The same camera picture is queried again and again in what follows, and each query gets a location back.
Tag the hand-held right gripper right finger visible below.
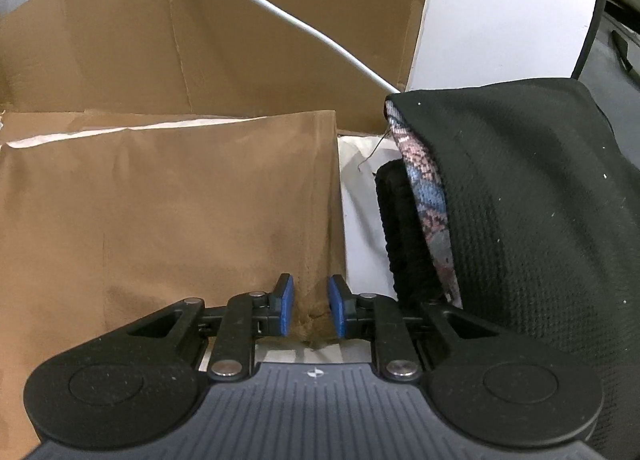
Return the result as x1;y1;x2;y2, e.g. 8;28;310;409
326;275;511;382

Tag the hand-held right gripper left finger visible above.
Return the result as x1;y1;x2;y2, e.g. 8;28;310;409
115;274;295;382

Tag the brown printed t-shirt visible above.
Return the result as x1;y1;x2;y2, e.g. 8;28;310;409
0;110;348;460

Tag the white printed bed sheet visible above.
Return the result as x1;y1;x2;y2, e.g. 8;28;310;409
337;132;401;301

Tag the black ribbed knit garment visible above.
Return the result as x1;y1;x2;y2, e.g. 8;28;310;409
374;160;436;303

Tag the pink blue patterned knit garment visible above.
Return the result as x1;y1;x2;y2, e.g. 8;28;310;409
387;107;463;308

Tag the black knit sweater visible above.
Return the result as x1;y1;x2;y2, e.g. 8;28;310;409
385;77;640;460

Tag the grey bag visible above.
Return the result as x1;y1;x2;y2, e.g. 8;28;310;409
572;0;640;105

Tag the white cable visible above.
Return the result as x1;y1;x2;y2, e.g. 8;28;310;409
140;0;401;93

